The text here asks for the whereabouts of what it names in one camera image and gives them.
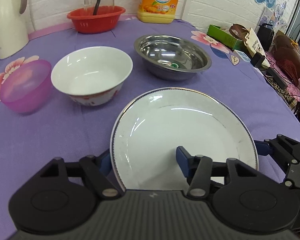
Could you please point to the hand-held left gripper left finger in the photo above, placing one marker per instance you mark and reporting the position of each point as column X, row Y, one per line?
column 105, row 163

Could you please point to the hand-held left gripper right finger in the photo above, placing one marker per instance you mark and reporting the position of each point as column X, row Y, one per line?
column 182, row 160

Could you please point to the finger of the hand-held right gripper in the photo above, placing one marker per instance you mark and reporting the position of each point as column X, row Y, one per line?
column 262, row 147

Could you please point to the white plate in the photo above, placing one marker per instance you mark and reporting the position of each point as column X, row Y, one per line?
column 165, row 125

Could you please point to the white ceramic bowl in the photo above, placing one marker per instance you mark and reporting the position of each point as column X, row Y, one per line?
column 90, row 75

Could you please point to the stainless steel bowl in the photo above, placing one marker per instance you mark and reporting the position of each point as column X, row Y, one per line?
column 165, row 52

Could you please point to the purple plastic bowl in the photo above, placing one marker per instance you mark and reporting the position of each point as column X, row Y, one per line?
column 25, row 87

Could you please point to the purple floral tablecloth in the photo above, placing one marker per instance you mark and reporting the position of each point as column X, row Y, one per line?
column 65, row 130

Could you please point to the black power adapter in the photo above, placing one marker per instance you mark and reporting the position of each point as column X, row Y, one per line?
column 276, row 78
column 257, row 60

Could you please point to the dark red mesh cloth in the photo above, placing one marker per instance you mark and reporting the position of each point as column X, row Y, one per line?
column 288, row 71

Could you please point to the small blue card box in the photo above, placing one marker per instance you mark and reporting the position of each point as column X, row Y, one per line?
column 241, row 55

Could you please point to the brown bag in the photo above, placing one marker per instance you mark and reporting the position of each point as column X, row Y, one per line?
column 287, row 52

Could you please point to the white paper bag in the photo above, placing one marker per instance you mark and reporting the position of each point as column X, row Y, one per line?
column 255, row 45

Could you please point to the black speaker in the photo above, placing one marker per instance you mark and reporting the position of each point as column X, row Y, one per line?
column 266, row 36

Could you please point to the green box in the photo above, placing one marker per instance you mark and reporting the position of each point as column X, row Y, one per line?
column 222, row 36

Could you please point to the red plastic basket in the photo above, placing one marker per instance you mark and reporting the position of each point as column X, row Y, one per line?
column 95, row 23

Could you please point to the yellow detergent bottle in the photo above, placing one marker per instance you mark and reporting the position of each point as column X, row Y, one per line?
column 160, row 0

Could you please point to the white thermos jug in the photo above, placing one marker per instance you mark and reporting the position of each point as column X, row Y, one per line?
column 7, row 25

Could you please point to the wall postcard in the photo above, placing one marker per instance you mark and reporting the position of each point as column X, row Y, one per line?
column 266, row 17

